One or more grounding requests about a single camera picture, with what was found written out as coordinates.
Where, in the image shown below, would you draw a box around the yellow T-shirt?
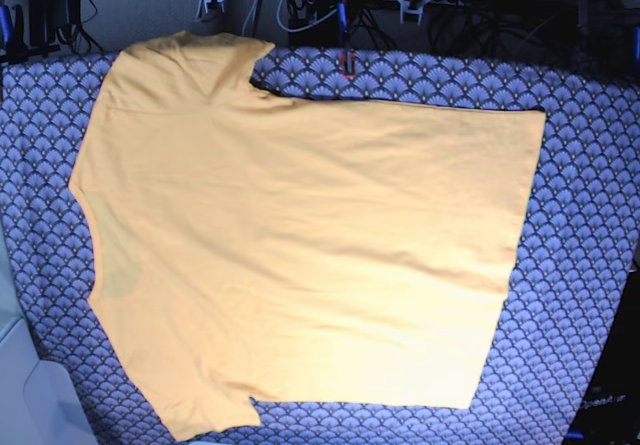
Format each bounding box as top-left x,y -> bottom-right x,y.
69,32 -> 545,440

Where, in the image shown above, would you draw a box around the white cable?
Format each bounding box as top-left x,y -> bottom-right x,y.
275,0 -> 341,34

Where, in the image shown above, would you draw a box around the blue fan-patterned tablecloth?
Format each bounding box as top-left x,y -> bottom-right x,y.
1,48 -> 639,444

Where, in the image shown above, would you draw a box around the black OpenArm box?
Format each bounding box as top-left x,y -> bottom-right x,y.
563,269 -> 639,444

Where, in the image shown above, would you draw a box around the white plastic bin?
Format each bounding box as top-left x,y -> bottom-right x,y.
1,248 -> 97,444

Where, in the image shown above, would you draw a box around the red clip marker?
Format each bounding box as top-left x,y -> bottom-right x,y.
340,49 -> 356,78

